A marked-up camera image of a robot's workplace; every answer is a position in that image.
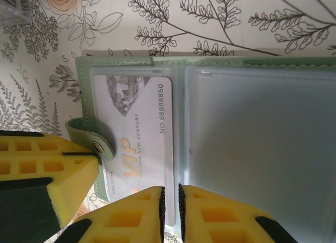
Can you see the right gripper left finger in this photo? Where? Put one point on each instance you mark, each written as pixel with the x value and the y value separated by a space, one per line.
pixel 118 222

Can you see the clear acrylic card stand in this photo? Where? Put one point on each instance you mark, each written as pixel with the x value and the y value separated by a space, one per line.
pixel 10 1

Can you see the green card holder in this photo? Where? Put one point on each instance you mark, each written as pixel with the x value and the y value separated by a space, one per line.
pixel 249 135

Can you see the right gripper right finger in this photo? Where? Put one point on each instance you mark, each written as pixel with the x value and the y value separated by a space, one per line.
pixel 223 222

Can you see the silver VIP card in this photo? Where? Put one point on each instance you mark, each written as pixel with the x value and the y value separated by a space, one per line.
pixel 152 138

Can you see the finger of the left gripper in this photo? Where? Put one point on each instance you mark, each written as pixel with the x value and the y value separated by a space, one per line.
pixel 31 174
pixel 34 146

